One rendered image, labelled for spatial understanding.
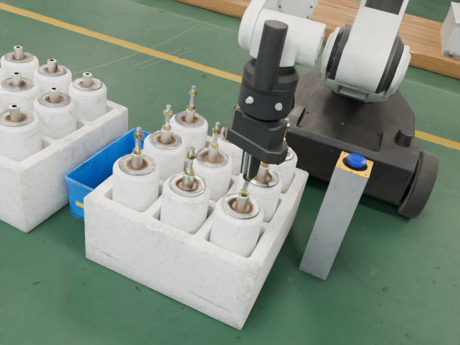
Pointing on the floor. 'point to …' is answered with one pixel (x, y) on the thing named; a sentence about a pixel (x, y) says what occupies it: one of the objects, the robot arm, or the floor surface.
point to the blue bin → (97, 170)
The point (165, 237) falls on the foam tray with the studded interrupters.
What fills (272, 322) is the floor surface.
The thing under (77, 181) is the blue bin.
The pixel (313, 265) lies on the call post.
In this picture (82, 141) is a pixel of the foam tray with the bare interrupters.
